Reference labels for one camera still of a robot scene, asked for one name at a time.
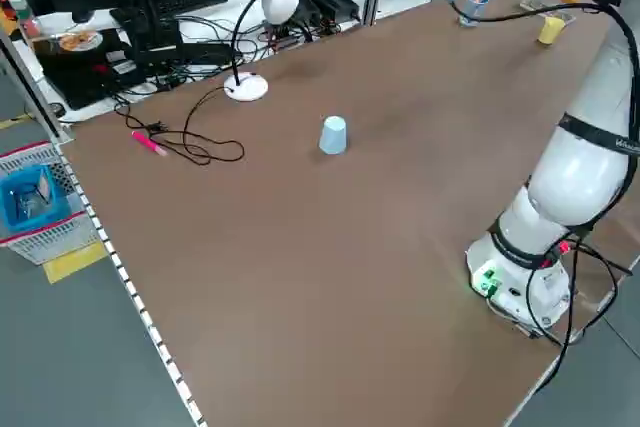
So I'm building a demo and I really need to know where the yellow plastic cup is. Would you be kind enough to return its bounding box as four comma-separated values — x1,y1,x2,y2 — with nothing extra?
537,15,563,46

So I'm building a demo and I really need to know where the pink marker pen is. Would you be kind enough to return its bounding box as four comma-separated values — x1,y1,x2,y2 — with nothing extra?
131,130,170,157

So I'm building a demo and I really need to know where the black keyboard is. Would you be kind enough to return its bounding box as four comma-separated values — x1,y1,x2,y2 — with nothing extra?
149,0,229,17

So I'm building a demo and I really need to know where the clear plastic beaker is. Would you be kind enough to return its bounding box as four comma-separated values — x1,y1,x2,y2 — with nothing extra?
457,0,493,28

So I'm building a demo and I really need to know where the black equipment box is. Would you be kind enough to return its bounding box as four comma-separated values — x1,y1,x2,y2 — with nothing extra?
37,29,147,111

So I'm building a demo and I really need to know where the blue plastic box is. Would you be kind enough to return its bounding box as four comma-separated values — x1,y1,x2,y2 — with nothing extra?
0,164,71,234

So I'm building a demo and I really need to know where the clear acrylic mug rack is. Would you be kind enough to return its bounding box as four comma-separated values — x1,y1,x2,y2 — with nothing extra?
519,0,577,28

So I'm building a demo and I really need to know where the bottle with green cap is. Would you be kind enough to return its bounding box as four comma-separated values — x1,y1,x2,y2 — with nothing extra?
7,0,44,41

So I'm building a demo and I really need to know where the black lamp cable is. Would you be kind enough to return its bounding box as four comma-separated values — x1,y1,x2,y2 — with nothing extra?
113,86,246,166

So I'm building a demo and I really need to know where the white wire basket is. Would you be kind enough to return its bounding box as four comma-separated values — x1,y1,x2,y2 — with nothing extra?
0,140,104,266

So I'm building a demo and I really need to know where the black base power cable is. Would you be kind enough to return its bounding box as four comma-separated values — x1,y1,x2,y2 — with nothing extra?
507,236,634,427

